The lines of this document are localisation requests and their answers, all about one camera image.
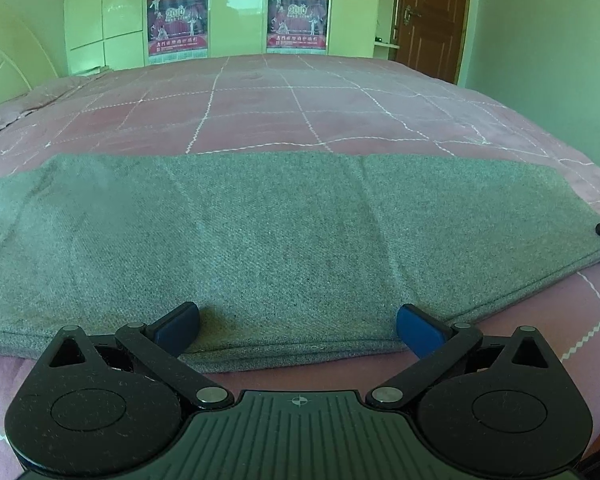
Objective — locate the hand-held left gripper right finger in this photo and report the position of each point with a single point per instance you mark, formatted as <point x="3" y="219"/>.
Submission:
<point x="417" y="330"/>

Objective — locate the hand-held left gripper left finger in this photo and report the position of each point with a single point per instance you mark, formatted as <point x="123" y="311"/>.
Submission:
<point x="180" y="327"/>

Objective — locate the grey pants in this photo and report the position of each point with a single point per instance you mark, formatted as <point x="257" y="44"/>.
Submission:
<point x="280" y="250"/>

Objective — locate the bed with pink checked sheet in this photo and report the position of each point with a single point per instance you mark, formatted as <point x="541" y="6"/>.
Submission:
<point x="305" y="105"/>

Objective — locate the pink pillow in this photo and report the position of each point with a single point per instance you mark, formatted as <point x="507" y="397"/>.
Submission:
<point x="40" y="97"/>

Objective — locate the brown wooden door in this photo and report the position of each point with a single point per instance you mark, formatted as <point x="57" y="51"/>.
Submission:
<point x="435" y="20"/>

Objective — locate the white wooden headboard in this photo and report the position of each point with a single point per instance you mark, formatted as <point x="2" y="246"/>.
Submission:
<point x="10" y="65"/>

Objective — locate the white corner shelf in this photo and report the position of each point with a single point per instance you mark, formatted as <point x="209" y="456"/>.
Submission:
<point x="389" y="5"/>

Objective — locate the white glossy wardrobe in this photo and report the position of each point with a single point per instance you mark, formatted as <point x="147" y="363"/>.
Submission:
<point x="240" y="15"/>

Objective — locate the red wall poster with calendar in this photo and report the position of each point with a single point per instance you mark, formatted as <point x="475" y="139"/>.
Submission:
<point x="179" y="22"/>
<point x="297" y="15"/>

